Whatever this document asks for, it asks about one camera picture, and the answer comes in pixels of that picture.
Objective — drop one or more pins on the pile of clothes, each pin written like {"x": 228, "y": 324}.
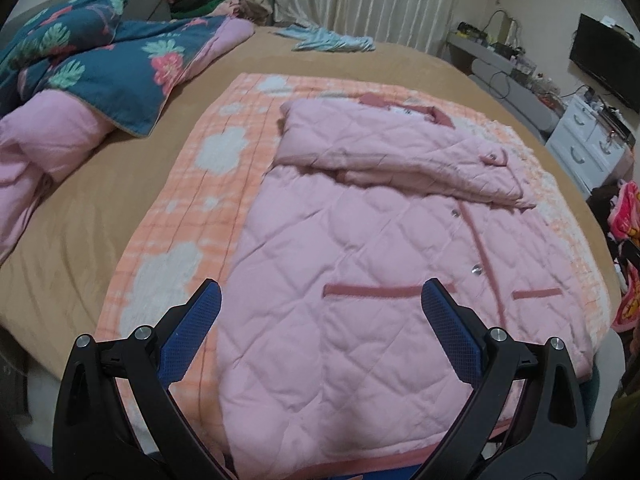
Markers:
{"x": 210, "y": 2}

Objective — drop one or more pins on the bed with tan sheet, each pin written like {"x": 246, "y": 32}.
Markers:
{"x": 100, "y": 185}

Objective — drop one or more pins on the orange checked blanket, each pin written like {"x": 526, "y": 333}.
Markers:
{"x": 200, "y": 200}

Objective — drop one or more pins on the pink quilted jacket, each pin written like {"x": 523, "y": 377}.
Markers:
{"x": 375, "y": 240}

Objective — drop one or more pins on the grey desk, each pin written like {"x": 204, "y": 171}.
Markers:
{"x": 505, "y": 80}

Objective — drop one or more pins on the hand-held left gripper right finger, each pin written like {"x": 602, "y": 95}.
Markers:
{"x": 450, "y": 330}

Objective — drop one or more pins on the light blue garment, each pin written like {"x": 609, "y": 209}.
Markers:
{"x": 325, "y": 40}

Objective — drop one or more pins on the dark cloth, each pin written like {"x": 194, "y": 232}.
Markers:
{"x": 602, "y": 200}

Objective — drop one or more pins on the blue floral duvet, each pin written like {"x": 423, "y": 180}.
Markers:
{"x": 125, "y": 70}

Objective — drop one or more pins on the pink cartoon towel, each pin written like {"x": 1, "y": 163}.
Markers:
{"x": 627, "y": 220}

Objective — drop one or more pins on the black wall television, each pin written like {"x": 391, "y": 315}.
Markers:
{"x": 605, "y": 60}

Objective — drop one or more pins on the assorted desk clutter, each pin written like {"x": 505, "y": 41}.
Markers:
{"x": 520, "y": 55}

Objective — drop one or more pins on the white drawer cabinet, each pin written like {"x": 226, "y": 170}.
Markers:
{"x": 580, "y": 140}

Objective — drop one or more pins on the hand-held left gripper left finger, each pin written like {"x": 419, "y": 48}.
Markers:
{"x": 192, "y": 320}

